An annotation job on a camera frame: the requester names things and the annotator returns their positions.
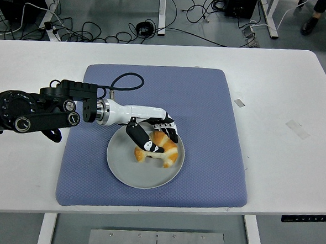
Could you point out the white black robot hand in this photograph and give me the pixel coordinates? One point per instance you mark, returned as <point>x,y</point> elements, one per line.
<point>133,112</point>

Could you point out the golden striped croissant bread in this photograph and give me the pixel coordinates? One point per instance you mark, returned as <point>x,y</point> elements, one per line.
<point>169,155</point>

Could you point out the round grey plate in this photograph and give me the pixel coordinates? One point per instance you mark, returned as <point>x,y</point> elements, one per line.
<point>137,175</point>

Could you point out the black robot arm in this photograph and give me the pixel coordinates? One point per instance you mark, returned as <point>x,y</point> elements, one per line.
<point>14,110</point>

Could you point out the blue quilted mat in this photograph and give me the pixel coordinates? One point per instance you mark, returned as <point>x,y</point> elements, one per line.
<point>181,90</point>

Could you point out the small grey tape piece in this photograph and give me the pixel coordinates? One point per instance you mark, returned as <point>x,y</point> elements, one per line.
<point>239,103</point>

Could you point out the grey metal plate with screws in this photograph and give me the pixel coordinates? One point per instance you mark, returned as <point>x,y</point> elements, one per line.
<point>155,243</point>

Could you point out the grey floor pedal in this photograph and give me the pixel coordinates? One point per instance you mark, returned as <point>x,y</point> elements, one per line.
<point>247,32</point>

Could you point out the white table leg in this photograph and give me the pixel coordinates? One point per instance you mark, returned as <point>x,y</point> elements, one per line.
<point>254,241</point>
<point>46,231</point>

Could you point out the black computer box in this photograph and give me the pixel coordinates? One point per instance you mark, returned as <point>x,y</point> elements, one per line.
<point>239,5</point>

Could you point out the large grey tape piece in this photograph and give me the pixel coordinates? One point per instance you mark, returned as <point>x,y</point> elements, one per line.
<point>297,129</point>

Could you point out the person's leg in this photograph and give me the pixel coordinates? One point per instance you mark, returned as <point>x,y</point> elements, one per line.
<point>310,24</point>

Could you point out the black table control panel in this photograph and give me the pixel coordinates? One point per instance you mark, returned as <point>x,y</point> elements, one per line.
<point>306,219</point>

